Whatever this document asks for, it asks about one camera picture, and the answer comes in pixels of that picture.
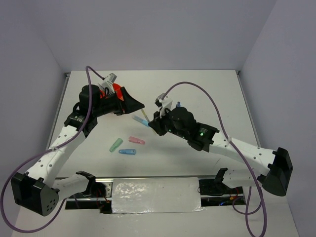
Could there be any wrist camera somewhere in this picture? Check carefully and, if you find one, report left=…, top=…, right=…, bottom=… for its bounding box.
left=155, top=93, right=173, bottom=118
left=98, top=73, right=117, bottom=95

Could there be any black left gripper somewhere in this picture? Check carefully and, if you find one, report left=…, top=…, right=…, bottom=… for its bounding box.
left=93, top=86, right=144, bottom=117

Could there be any yellow thin highlighter pen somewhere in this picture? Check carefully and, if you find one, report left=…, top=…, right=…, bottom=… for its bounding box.
left=141, top=109, right=150, bottom=122

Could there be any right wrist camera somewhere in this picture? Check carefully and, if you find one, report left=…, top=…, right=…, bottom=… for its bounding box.
left=155, top=93, right=173, bottom=118

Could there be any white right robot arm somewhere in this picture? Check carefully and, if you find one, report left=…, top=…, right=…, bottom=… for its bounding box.
left=149, top=93, right=293, bottom=197

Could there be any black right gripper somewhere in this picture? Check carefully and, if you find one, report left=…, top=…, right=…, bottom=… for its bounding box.
left=148, top=107, right=188, bottom=139

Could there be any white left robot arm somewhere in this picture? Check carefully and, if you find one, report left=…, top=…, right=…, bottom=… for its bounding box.
left=10, top=85, right=139, bottom=216

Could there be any blue highlighter marker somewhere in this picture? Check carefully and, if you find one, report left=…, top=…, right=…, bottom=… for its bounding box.
left=132, top=116, right=149, bottom=127

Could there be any blue transparent cap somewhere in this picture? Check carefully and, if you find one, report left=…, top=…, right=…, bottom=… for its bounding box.
left=118, top=149, right=136, bottom=155

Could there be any silver tape panel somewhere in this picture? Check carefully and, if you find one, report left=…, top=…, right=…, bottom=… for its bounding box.
left=112, top=177, right=202, bottom=214

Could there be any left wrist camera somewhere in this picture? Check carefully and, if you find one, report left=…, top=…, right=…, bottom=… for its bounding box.
left=98, top=73, right=117, bottom=95

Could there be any pink transparent cap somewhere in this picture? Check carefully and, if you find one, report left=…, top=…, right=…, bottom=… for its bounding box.
left=128, top=136, right=145, bottom=145

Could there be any green transparent cap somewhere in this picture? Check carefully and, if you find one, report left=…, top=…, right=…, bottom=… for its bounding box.
left=109, top=138, right=123, bottom=153

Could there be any orange round pen holder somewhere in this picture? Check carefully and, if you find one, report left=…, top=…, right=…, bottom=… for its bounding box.
left=98, top=83, right=123, bottom=101

